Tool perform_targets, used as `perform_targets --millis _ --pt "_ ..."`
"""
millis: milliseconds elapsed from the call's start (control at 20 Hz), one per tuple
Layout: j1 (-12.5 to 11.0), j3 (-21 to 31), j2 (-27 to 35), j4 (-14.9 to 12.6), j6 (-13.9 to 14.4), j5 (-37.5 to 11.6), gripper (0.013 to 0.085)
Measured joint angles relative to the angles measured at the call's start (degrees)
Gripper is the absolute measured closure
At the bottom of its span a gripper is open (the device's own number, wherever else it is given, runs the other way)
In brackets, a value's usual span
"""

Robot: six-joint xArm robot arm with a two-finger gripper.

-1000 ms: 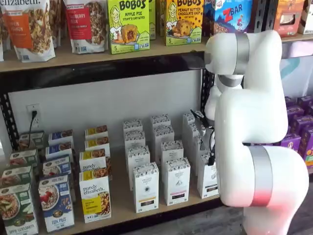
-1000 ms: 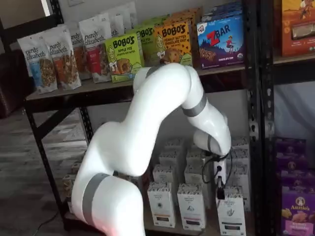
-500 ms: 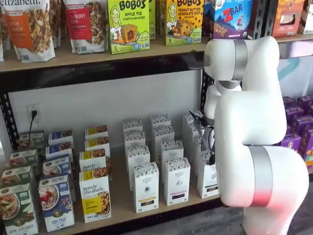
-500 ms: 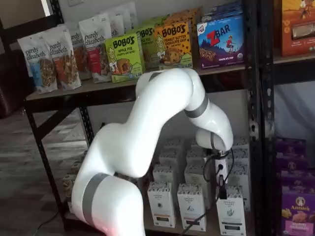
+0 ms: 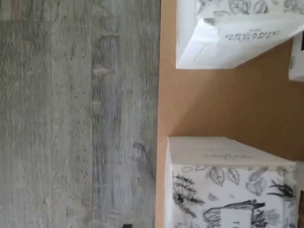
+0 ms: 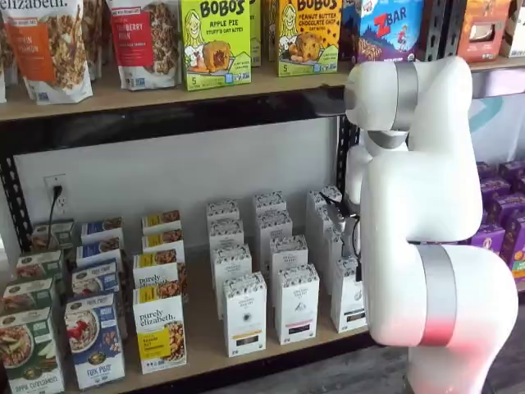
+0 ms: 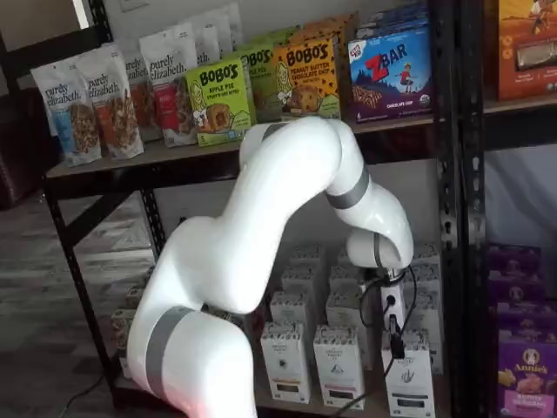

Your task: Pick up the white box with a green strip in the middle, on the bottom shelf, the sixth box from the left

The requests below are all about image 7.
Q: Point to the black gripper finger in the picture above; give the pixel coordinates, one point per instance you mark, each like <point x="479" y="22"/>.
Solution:
<point x="397" y="335"/>

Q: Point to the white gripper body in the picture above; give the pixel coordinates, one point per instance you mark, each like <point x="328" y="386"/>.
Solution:
<point x="396" y="305"/>

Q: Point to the white box green strip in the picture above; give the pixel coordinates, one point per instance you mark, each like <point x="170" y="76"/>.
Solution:
<point x="409" y="387"/>

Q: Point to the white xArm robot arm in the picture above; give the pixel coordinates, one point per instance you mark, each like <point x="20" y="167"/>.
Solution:
<point x="209" y="261"/>

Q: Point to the white floral cracker box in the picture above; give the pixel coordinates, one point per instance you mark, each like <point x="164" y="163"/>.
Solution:
<point x="426" y="252"/>
<point x="426" y="276"/>
<point x="424" y="313"/>
<point x="291" y="309"/>
<point x="302" y="281"/>
<point x="346" y="276"/>
<point x="346" y="309"/>
<point x="309" y="257"/>

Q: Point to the white box pink strip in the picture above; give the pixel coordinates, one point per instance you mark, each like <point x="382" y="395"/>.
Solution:
<point x="339" y="370"/>

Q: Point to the white box orange strip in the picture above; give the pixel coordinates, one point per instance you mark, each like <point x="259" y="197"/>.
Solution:
<point x="285" y="361"/>

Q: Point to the purple Annie's snack box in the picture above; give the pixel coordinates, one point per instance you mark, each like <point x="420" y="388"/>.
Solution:
<point x="518" y="289"/>
<point x="513" y="261"/>
<point x="526" y="320"/>
<point x="528" y="379"/>

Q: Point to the blue Zbar box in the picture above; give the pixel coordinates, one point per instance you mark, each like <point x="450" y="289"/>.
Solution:
<point x="389" y="78"/>
<point x="391" y="22"/>

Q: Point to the orange Bobo's peanut butter box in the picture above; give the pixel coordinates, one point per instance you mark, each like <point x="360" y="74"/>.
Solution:
<point x="306" y="82"/>
<point x="330" y="27"/>

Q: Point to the green oatmeal box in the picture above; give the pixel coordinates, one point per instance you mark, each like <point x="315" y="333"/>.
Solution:
<point x="137" y="294"/>
<point x="122" y="322"/>

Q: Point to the green Bobo's apple pie box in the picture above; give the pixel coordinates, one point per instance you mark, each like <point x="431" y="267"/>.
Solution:
<point x="261" y="78"/>
<point x="219" y="104"/>

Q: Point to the orange Annie's box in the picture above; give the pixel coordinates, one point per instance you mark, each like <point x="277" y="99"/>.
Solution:
<point x="526" y="48"/>

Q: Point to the red label granola bag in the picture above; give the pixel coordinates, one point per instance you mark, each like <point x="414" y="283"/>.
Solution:
<point x="174" y="96"/>

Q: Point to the white granola bag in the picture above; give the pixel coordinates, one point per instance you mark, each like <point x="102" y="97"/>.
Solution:
<point x="232" y="24"/>
<point x="145" y="100"/>
<point x="209" y="35"/>

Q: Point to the orange label granola bag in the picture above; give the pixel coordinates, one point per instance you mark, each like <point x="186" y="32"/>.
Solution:
<point x="113" y="117"/>

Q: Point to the blue label granola bag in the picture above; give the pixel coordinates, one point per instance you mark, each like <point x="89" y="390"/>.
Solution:
<point x="65" y="117"/>

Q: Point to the black metal shelf frame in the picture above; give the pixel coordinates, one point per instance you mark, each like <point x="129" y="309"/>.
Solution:
<point x="130" y="180"/>
<point x="472" y="217"/>

